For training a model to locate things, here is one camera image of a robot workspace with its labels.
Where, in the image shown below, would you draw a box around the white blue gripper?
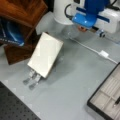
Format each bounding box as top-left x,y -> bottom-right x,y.
72,6 -> 120,34

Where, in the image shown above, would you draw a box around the black drawer box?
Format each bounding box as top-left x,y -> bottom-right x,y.
87,62 -> 120,120

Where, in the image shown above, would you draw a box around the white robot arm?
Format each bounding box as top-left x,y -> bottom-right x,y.
72,0 -> 120,33

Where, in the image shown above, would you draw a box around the white lamp shade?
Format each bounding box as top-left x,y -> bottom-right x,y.
53,0 -> 80,25

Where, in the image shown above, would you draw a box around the white tilted panel board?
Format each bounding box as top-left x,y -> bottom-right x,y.
28,32 -> 63,78

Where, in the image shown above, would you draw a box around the brown wooden shelf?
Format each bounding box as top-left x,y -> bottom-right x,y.
0,0 -> 48,65

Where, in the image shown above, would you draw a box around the metal panel stand feet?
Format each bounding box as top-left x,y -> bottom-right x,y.
23,70 -> 41,90

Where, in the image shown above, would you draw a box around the white cable with connector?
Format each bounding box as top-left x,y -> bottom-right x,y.
68,35 -> 119,64

